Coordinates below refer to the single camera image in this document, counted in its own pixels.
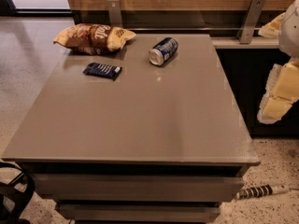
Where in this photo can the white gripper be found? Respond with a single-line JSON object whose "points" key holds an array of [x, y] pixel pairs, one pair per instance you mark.
{"points": [[290, 32]]}

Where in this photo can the blue pepsi can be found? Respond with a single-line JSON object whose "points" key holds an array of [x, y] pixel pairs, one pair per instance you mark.
{"points": [[163, 51]]}

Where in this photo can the striped black white tube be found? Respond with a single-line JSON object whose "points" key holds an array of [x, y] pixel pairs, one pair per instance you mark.
{"points": [[258, 192]]}

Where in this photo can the grey drawer cabinet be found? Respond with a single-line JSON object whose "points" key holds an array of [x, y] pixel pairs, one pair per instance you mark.
{"points": [[157, 145]]}

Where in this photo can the dark blue snack packet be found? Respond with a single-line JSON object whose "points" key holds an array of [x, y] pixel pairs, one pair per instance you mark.
{"points": [[102, 70]]}

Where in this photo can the brown chips bag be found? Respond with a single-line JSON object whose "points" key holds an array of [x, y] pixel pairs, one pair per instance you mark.
{"points": [[93, 39]]}

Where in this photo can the black chair base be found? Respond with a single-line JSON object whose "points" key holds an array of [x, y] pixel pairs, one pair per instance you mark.
{"points": [[15, 196]]}

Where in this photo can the right metal wall bracket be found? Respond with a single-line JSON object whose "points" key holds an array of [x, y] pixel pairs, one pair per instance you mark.
{"points": [[246, 31]]}

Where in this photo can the metal wall bracket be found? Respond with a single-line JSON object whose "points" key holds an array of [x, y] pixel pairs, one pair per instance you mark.
{"points": [[114, 12], [246, 31]]}

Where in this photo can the left metal wall bracket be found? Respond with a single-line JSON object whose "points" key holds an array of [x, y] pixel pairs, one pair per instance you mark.
{"points": [[114, 12]]}

